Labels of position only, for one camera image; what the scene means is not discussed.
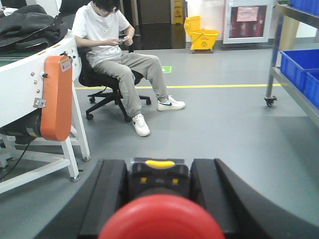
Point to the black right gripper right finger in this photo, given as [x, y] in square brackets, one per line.
[241, 211]

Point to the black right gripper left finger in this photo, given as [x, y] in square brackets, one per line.
[100, 196]

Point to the red emergency stop button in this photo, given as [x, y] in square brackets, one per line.
[160, 205]

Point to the orange motor cover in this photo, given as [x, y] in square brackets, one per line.
[57, 93]

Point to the black office chair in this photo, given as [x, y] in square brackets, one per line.
[88, 77]

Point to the stainless steel shelf rack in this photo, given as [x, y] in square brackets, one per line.
[308, 100]

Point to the white round conveyor machine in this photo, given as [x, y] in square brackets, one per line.
[21, 99]

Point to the blue bin lower right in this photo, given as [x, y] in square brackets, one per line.
[295, 64]

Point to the seated person white shirt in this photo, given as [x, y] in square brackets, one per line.
[97, 25]

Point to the yellow mop bucket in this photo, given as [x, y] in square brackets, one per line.
[201, 39]

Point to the black jacket on machine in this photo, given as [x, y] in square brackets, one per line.
[29, 29]

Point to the fire extinguisher cabinet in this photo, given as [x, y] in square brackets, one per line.
[247, 21]

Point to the yellow wet floor sign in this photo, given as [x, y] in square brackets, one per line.
[177, 11]

